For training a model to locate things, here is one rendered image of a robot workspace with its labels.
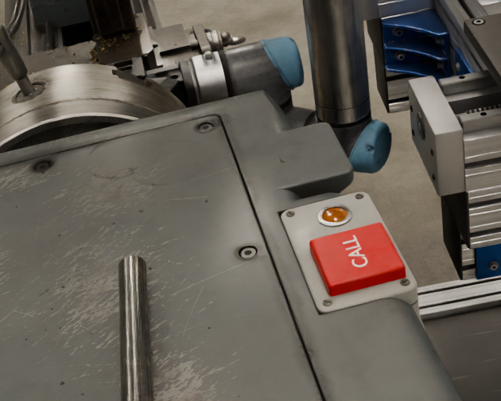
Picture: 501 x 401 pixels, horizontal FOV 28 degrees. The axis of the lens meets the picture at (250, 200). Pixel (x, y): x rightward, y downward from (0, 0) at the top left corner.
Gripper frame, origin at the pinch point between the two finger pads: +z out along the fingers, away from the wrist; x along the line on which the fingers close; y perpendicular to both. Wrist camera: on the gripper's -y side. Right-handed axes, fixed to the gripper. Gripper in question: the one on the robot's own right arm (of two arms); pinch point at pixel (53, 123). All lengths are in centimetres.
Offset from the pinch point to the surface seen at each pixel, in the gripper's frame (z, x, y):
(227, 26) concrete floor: -47, -108, 246
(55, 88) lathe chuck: -4.0, 15.5, -20.7
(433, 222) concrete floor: -81, -108, 93
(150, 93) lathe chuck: -14.2, 11.4, -19.4
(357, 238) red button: -28, 18, -63
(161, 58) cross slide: -16.8, -11.9, 36.4
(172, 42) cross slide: -19.4, -11.1, 39.9
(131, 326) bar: -10, 19, -68
